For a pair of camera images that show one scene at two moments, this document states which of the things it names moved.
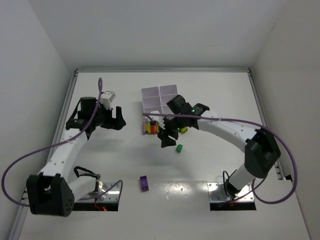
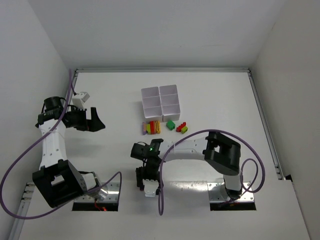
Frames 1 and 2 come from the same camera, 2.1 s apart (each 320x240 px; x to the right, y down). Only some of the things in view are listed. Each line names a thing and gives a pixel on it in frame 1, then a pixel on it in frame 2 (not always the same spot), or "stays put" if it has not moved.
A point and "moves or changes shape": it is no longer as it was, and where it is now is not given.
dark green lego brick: x=179 y=148 moves or changes shape
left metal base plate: x=108 y=191 stays put
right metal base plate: x=217 y=192 stays put
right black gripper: x=169 y=130 to x=141 y=178
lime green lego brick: x=148 y=128 stays put
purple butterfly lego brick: x=144 y=128 stays put
